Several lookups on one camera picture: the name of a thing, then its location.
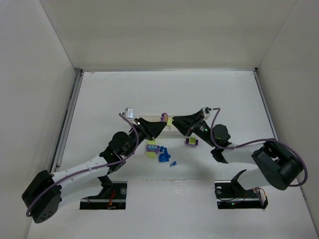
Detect purple round lego piece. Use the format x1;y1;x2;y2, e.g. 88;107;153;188
146;144;160;154

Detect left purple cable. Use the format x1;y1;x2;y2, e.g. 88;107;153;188
26;112;140;217

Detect lime green lego brick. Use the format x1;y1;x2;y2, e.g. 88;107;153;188
147;140;157;145

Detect purple cable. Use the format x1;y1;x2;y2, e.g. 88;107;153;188
26;112;140;217
208;107;309;187

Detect white three-compartment tray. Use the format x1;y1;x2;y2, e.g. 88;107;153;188
136;114;192;139

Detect blue arch lego piece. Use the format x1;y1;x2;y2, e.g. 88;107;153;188
159;153;171;162

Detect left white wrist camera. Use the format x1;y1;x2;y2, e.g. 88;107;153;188
123;108;134;119

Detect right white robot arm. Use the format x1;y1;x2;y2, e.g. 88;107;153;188
172;108;309;191

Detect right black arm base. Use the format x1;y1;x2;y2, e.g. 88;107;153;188
214;169;269;210

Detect small blue lego pieces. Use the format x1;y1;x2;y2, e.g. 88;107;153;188
159;146;167;154

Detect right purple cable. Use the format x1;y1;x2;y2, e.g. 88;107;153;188
208;107;309;187

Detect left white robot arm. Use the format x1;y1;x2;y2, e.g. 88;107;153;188
21;118;167;224

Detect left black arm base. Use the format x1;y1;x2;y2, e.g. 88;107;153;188
79;176;128;211

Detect lime lego plate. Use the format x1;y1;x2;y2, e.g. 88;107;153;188
145;151;157;159

